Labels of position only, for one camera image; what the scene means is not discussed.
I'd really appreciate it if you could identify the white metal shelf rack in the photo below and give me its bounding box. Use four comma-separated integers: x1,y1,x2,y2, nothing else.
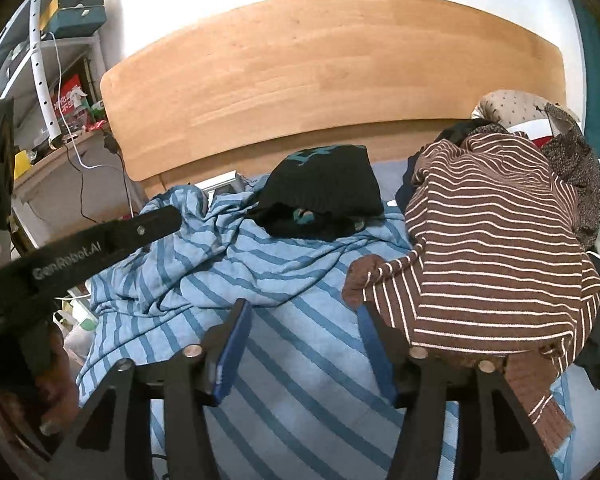
0,0,106,111

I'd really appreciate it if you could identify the black patterned sweater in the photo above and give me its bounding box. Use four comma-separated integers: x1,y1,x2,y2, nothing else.
245,143,386,241

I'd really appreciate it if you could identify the white rectangular object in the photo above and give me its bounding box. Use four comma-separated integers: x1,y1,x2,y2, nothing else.
202,170,248,197

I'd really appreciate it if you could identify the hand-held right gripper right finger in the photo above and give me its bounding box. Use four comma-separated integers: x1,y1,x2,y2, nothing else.
357,302,563,480

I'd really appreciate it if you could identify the red white cloth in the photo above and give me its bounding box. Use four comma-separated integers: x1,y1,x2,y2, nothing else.
510,119,556,147

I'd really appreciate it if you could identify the clear plastic bag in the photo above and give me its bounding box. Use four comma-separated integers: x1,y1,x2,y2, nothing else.
55,290,98,361

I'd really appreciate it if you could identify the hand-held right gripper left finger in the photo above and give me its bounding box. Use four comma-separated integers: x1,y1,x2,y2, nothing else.
45,297,253,480

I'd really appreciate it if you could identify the white dotted pillow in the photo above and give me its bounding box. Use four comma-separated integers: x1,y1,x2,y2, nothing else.
471,89,568,133

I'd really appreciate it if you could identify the red packet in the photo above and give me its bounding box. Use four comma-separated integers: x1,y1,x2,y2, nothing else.
50,74,93,126

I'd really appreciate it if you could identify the yellow object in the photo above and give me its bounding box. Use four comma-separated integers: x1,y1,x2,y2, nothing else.
12,152,33,181

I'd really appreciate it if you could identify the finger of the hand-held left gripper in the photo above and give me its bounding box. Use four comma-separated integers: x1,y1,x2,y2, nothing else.
105,204,182,261

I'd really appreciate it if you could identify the black cable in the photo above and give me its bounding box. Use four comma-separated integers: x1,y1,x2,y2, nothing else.
65,140,136,223

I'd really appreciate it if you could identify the black charger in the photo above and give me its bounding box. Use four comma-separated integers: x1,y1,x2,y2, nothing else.
102,127,126,156

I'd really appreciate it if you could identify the wooden headboard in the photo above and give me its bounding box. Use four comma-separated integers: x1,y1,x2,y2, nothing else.
100,0,567,198

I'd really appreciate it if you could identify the person's left hand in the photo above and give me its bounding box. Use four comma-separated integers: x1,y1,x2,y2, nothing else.
27,327,81,436

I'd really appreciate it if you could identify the brown striped sweater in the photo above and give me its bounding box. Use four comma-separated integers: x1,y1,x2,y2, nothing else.
342,132,600,453

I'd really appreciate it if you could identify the white perforated pole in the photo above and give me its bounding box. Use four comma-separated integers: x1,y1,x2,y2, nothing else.
27,0,63,143

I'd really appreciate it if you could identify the grey-brown speckled garment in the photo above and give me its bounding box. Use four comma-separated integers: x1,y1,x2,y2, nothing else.
540,102,600,253

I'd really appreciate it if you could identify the white cable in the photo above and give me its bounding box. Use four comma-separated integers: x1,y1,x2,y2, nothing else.
47,30,131,171

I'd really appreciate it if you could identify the blue striped cloth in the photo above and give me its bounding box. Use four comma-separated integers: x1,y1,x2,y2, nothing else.
75,185,481,480

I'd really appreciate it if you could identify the wooden desk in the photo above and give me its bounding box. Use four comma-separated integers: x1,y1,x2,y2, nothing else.
12,125,148,246

